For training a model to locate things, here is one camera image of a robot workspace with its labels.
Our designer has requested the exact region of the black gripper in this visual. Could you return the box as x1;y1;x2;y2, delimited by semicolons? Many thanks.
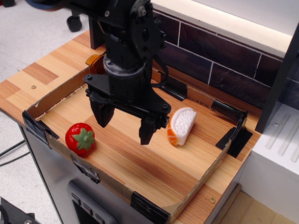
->
84;58;171;145

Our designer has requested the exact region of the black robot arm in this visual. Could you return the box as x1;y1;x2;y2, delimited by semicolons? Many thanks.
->
69;0;171;145

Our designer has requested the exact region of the orange plastic pot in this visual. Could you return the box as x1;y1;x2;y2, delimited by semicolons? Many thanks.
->
85;54;107;75

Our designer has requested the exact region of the cardboard fence with black tape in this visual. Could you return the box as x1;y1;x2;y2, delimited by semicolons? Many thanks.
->
23;69;255;224

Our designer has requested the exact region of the red toy strawberry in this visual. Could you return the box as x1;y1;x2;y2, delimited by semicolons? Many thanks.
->
65;122;95;155

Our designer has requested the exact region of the white orange sushi toy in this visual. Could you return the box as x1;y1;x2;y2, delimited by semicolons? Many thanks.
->
166;107;197;145

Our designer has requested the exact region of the grey toy oven panel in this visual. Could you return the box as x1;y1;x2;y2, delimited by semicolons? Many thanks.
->
67;181;119;224

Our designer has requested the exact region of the black chair caster wheel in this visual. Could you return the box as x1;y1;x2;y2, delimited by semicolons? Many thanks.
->
66;15;82;32

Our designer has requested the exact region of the white toy sink drainboard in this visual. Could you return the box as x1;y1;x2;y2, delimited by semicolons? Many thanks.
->
252;104;299;176

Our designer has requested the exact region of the dark wooden corner post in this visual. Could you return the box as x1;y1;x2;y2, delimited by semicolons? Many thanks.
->
88;17;105;50

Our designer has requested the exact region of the black floor cable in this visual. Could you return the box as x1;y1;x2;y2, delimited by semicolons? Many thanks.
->
0;138;31;171

